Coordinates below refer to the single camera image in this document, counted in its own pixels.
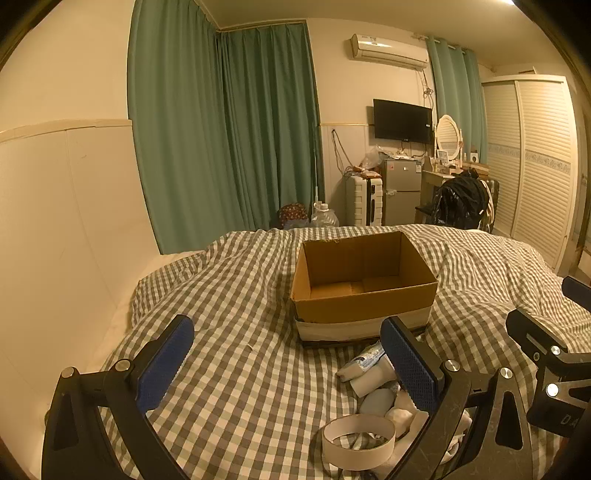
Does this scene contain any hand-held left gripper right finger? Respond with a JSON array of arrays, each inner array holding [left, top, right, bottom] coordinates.
[[379, 316, 536, 480]]

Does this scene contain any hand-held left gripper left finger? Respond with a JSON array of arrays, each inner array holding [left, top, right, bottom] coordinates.
[[41, 315, 195, 480]]

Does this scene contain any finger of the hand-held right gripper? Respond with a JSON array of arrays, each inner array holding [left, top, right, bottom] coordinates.
[[562, 276, 591, 315], [505, 308, 574, 366]]

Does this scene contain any white cylindrical bottle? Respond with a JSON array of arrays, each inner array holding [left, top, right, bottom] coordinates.
[[353, 362, 400, 397]]

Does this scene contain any pale blue soft pouch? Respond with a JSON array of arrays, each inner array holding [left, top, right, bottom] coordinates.
[[359, 388, 394, 415]]

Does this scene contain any white plush toy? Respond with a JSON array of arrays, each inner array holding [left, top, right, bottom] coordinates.
[[387, 393, 474, 478]]

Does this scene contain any brown cardboard box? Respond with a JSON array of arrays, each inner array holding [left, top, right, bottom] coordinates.
[[290, 231, 439, 347]]

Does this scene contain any white tape roll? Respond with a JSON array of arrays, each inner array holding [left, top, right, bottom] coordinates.
[[321, 414, 397, 468]]

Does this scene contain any grey checkered blanket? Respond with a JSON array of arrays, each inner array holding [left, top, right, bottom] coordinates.
[[99, 224, 591, 480]]

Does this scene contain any white louvered wardrobe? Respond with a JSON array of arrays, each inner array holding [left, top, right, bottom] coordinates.
[[480, 74, 586, 277]]

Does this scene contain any black clothing on chair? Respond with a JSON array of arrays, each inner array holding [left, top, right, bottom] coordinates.
[[433, 168, 494, 230]]

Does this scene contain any white suitcase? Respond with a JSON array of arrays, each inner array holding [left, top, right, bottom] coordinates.
[[345, 175, 384, 227]]

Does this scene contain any clear large water bottle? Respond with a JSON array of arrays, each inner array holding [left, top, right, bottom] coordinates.
[[309, 202, 341, 228]]

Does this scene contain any small grey fridge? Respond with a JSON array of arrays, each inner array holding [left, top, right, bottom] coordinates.
[[380, 157, 424, 226]]

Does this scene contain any wooden vanity desk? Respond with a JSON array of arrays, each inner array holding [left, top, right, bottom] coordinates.
[[414, 161, 491, 224]]

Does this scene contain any dark patterned bag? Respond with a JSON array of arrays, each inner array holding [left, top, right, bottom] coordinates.
[[277, 204, 308, 230]]

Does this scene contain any oval white vanity mirror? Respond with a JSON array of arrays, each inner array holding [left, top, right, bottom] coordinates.
[[435, 114, 463, 163]]

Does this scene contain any clear plastic bag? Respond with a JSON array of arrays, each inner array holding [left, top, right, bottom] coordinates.
[[359, 146, 385, 172]]

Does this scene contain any wide green curtain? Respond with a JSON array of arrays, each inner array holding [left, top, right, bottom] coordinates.
[[127, 0, 232, 256]]

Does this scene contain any narrow light green curtain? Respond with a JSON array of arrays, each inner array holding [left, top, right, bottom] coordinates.
[[425, 36, 486, 163]]

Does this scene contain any green corner curtain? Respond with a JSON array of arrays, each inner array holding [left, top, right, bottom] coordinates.
[[216, 22, 325, 232]]

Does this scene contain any white air conditioner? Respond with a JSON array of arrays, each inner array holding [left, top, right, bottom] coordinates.
[[348, 33, 430, 71]]

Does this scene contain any wall cable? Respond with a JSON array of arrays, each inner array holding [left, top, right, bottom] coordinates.
[[331, 128, 354, 177]]

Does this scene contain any black wall television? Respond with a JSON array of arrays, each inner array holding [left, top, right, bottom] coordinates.
[[372, 98, 434, 144]]

